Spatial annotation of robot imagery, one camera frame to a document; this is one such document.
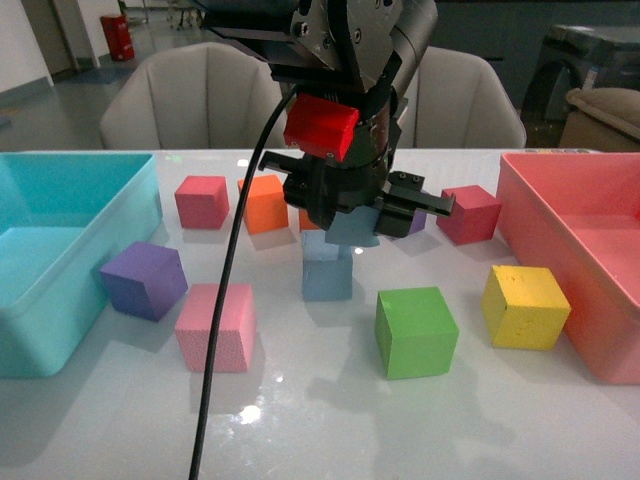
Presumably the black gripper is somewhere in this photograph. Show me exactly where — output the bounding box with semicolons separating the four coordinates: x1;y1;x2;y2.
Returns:
259;152;455;237

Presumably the light blue foam cube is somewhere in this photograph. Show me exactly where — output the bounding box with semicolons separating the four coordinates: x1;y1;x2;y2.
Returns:
325;206;379;248
301;230;353;301

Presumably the orange foam cube right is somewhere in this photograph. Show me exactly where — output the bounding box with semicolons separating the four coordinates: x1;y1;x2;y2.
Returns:
298;209;320;232

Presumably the orange foam cube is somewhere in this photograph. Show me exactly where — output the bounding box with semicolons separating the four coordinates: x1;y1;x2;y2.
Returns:
243;174;289;235
298;209;320;232

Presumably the orange foam cube left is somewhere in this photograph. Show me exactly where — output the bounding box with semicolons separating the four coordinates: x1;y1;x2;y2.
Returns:
243;174;289;235

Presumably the purple foam cube far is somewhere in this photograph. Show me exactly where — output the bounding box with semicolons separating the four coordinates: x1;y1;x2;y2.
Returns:
408;208;427;235

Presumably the purple foam cube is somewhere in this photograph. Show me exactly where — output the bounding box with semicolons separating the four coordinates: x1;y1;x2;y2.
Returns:
99;242;188;322
408;208;427;235

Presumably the magenta foam cube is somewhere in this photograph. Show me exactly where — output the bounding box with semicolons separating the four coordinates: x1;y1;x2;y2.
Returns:
174;175;230;230

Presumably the grey chair left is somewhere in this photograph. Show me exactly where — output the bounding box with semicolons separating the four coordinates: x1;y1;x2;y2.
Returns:
100;42;282;150

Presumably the grey chair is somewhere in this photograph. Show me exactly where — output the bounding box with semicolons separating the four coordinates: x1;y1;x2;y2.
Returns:
398;46;526;149
100;42;282;150

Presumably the dark red foam cube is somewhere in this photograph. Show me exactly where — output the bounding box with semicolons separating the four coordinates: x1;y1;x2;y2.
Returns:
436;185;502;245

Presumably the grey chair right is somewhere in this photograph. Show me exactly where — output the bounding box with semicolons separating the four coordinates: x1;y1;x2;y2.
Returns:
398;46;526;149

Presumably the light pink foam cube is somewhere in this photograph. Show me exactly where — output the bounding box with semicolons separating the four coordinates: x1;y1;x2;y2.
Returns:
174;283;258;374

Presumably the green foam cube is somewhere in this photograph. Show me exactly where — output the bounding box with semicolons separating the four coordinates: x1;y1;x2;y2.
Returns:
374;287;459;380

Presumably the purple foam cube near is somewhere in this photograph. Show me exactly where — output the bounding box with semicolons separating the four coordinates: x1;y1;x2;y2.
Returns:
99;242;188;322

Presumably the yellow foam cube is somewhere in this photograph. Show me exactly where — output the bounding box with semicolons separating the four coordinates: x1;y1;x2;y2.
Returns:
481;265;571;351

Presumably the red fire extinguisher box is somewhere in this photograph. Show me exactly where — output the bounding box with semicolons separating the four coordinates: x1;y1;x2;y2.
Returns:
100;14;135;62

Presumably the pink plastic bin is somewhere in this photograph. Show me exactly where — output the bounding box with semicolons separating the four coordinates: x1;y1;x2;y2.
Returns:
496;153;639;385

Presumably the cyan plastic bin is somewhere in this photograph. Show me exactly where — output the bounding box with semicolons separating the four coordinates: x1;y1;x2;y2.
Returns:
1;152;162;378

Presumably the black appliance box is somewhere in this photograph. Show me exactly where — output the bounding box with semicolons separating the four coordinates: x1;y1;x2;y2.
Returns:
521;25;639;122

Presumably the beige sofa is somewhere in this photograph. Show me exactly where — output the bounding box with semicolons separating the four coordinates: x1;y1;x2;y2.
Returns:
559;87;639;152

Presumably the red wrist camera housing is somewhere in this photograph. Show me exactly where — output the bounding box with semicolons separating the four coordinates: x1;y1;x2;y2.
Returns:
283;93;360;163

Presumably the black cable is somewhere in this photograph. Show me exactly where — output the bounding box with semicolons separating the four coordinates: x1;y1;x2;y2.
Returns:
188;83;301;480

